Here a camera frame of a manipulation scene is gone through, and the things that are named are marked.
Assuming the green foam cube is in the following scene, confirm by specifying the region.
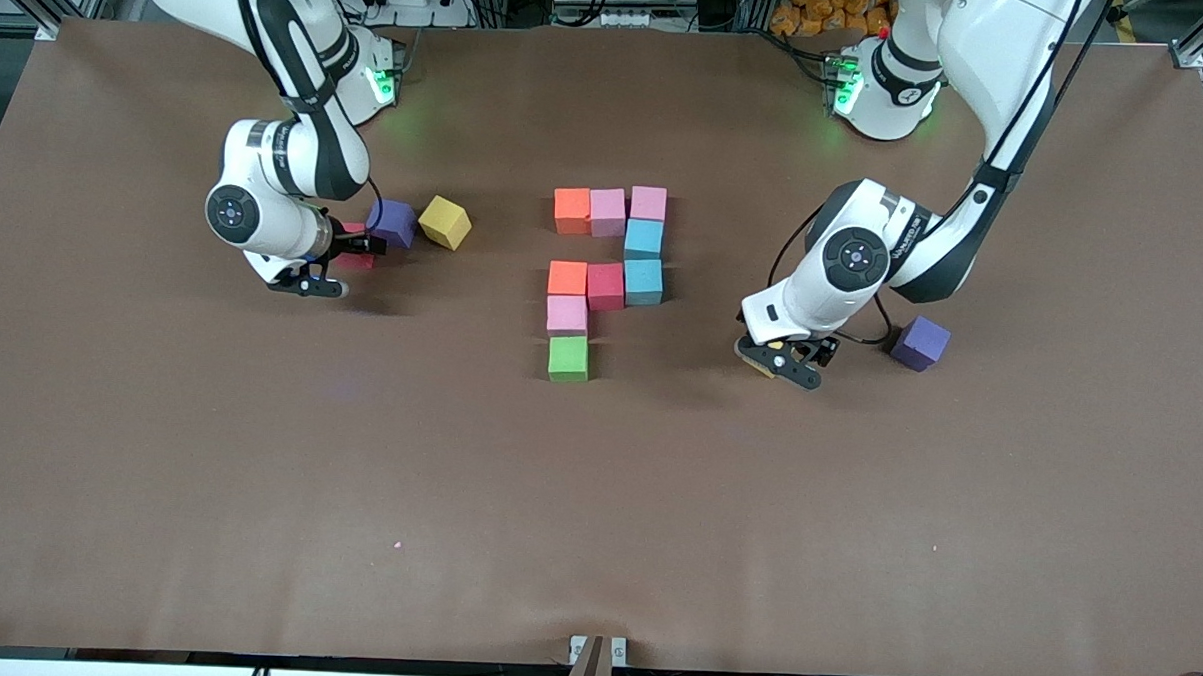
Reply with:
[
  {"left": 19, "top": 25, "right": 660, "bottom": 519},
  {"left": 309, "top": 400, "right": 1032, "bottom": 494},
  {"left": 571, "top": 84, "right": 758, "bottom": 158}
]
[{"left": 547, "top": 334, "right": 592, "bottom": 384}]

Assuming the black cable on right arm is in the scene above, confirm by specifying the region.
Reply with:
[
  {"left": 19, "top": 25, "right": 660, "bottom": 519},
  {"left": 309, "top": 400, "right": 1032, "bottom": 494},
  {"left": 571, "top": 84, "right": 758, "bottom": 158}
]
[{"left": 220, "top": 0, "right": 393, "bottom": 239}]

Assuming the orange foam cube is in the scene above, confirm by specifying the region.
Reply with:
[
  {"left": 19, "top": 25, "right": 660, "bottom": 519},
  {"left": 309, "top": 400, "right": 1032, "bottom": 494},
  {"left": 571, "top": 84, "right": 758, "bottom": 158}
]
[
  {"left": 547, "top": 260, "right": 590, "bottom": 299},
  {"left": 552, "top": 186, "right": 594, "bottom": 237}
]

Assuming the pile of orange objects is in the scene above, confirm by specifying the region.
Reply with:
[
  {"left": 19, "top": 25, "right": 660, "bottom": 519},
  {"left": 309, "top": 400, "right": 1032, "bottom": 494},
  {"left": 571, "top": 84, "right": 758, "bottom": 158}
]
[{"left": 769, "top": 0, "right": 899, "bottom": 41}]

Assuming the red foam cube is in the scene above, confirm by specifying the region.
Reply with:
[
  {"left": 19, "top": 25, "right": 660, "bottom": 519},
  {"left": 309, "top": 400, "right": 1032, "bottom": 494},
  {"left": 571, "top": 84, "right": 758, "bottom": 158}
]
[
  {"left": 332, "top": 222, "right": 377, "bottom": 272},
  {"left": 584, "top": 261, "right": 627, "bottom": 312}
]

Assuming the purple foam cube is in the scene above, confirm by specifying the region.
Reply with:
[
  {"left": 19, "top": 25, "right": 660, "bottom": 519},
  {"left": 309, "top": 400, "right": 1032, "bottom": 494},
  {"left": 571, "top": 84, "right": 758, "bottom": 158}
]
[
  {"left": 366, "top": 199, "right": 419, "bottom": 251},
  {"left": 890, "top": 314, "right": 953, "bottom": 373}
]

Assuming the light blue foam cube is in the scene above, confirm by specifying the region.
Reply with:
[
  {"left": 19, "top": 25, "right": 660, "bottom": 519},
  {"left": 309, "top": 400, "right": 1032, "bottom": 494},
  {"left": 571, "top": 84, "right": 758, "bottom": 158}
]
[
  {"left": 623, "top": 258, "right": 665, "bottom": 308},
  {"left": 623, "top": 219, "right": 665, "bottom": 262}
]

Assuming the yellow foam cube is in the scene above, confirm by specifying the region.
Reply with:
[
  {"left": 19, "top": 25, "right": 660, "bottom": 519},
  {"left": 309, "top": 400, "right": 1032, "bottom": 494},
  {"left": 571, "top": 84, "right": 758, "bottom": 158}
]
[
  {"left": 416, "top": 195, "right": 473, "bottom": 252},
  {"left": 732, "top": 338, "right": 779, "bottom": 379}
]

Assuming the metal bracket with post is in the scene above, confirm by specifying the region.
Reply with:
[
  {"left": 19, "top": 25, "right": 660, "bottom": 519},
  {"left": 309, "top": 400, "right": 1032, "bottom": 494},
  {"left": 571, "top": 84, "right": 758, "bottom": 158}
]
[{"left": 562, "top": 634, "right": 629, "bottom": 676}]

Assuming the brown table cover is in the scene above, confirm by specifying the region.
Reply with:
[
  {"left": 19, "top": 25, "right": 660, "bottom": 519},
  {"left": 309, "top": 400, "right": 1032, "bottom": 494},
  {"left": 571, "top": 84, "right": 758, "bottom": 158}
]
[{"left": 0, "top": 2, "right": 1203, "bottom": 676}]

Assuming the grey electronics rack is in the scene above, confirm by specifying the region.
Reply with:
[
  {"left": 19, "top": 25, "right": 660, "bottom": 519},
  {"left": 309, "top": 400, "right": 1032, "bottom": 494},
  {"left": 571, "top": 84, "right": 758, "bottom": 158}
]
[{"left": 552, "top": 0, "right": 674, "bottom": 31}]

